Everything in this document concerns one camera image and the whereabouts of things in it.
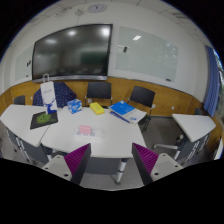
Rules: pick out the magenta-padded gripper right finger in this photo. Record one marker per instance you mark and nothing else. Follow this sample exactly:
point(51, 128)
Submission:
point(145, 158)

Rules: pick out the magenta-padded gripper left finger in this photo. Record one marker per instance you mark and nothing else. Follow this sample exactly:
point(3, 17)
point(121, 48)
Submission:
point(78, 158)

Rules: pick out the pink charger block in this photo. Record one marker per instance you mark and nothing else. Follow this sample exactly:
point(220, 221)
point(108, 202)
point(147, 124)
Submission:
point(85, 129)

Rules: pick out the black mouse pad green print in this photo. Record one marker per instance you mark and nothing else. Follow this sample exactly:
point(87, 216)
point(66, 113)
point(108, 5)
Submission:
point(43, 120)

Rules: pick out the blue tissue box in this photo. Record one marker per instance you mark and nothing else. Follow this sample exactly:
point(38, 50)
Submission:
point(74, 106)

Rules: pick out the yellow sticky note block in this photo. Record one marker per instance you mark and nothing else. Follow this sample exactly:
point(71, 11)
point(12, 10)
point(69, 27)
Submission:
point(97, 108)

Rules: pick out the blue and white book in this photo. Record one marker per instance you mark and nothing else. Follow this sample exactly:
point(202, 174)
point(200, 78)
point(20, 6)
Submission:
point(123, 108)

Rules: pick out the white side table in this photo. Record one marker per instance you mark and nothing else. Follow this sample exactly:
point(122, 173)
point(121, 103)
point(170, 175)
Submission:
point(195, 126)

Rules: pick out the black office chair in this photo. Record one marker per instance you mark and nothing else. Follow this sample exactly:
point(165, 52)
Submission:
point(142, 96)
point(19, 100)
point(98, 90)

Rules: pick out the dark blue dotted bag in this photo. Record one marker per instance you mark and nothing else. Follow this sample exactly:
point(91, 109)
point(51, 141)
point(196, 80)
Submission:
point(65, 93)

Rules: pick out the white paper bag blue deer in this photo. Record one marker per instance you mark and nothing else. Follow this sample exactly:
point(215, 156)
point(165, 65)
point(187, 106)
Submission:
point(48, 95)

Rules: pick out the blue curtain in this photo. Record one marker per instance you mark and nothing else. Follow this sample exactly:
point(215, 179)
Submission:
point(211, 83)

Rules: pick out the glass whiteboard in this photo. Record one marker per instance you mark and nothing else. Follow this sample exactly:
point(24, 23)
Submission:
point(148, 55)

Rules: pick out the black whiteboard eraser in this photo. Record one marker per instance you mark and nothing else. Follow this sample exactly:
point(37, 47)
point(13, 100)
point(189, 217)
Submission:
point(125, 49)

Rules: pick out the large black wall display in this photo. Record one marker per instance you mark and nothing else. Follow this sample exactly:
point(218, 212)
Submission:
point(71, 51)

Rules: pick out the small white wall board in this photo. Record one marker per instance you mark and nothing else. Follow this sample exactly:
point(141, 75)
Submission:
point(24, 63)

